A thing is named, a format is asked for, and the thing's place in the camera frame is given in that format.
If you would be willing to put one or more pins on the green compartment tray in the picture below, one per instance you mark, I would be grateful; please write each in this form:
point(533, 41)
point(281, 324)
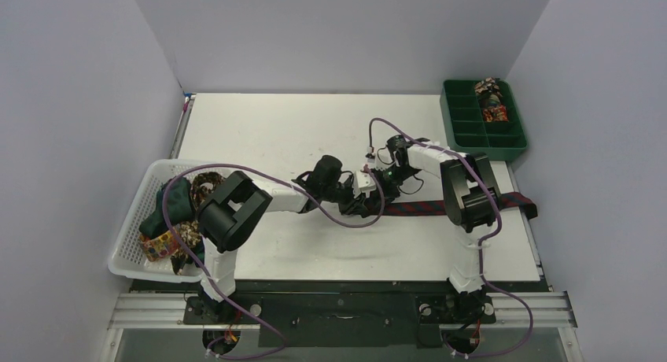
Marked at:
point(468, 131)

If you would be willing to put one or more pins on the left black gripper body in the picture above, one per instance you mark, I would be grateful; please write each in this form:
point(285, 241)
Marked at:
point(345, 197)

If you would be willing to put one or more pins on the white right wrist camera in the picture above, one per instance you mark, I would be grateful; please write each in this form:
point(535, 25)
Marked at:
point(374, 160)

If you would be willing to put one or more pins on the rolled red patterned tie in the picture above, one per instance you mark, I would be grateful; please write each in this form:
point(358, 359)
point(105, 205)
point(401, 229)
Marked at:
point(496, 113)

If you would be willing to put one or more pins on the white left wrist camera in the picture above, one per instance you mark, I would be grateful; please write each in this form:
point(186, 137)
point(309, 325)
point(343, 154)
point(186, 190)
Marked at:
point(362, 183)

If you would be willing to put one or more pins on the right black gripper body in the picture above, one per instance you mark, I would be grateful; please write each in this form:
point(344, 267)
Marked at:
point(384, 190)

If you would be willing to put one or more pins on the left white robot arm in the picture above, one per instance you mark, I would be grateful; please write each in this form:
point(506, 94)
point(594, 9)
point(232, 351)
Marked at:
point(230, 214)

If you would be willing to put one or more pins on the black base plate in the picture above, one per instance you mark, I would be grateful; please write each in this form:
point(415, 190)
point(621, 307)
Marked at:
point(466, 313)

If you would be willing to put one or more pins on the brown patterned tie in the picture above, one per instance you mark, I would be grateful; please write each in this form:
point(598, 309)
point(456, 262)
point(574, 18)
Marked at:
point(202, 186)

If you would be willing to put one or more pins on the dark green tie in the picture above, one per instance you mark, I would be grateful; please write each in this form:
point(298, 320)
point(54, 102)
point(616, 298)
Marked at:
point(178, 206)

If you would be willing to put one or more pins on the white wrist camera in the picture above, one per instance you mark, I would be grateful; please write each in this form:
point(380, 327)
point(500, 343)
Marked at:
point(374, 160)
point(362, 183)

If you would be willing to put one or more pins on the colourful dotted tie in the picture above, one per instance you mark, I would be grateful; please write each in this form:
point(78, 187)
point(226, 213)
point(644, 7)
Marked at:
point(157, 248)

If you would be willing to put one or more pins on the red navy striped tie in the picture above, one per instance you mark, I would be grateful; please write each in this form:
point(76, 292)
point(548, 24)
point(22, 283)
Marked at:
point(436, 208)

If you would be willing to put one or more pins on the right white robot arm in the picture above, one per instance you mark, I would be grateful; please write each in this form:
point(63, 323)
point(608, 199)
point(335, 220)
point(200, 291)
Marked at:
point(470, 198)

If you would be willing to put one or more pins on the aluminium rail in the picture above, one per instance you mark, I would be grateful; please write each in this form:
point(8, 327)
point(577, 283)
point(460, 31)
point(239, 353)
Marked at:
point(184, 311)

